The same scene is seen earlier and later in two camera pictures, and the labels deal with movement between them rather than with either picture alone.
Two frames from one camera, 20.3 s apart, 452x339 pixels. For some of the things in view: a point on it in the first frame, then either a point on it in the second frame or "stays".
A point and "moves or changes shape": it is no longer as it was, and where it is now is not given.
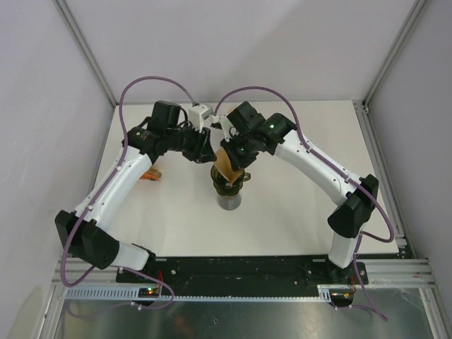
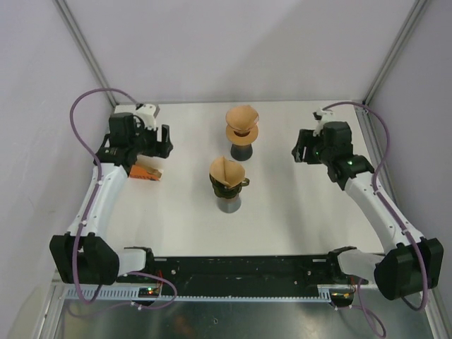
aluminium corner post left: (76, 32) stays
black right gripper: (239, 162) to (306, 138)
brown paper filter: (224, 167) moves or changes shape
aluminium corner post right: (413, 16) stays
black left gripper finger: (207, 153) to (166, 144)
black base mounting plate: (188, 271) stays
